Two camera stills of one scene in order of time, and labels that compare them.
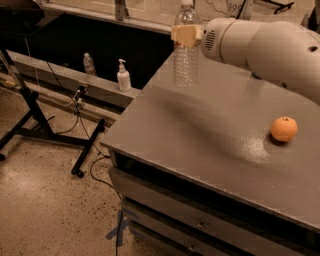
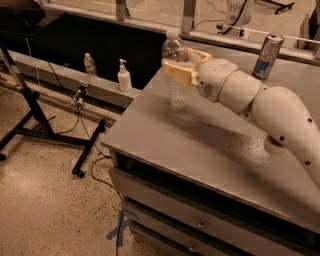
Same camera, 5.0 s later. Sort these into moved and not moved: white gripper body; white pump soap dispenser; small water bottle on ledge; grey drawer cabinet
Moved: white gripper body
Not moved: small water bottle on ledge; grey drawer cabinet; white pump soap dispenser
